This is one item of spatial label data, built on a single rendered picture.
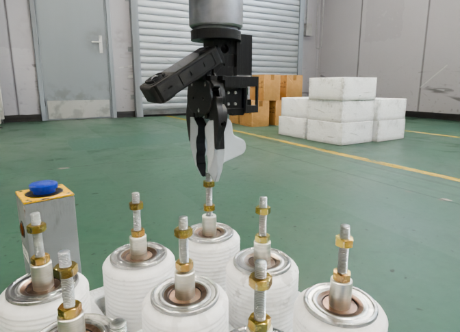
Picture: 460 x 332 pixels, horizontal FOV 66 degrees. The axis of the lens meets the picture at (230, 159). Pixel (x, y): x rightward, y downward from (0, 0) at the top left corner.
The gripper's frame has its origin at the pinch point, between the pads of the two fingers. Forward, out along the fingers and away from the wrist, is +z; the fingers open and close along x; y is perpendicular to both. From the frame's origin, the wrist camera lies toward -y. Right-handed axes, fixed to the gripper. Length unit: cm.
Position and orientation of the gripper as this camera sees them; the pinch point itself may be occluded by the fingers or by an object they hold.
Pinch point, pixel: (205, 170)
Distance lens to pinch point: 53.0
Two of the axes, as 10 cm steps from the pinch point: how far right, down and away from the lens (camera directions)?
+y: 8.4, -1.1, 5.3
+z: 0.0, 9.8, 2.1
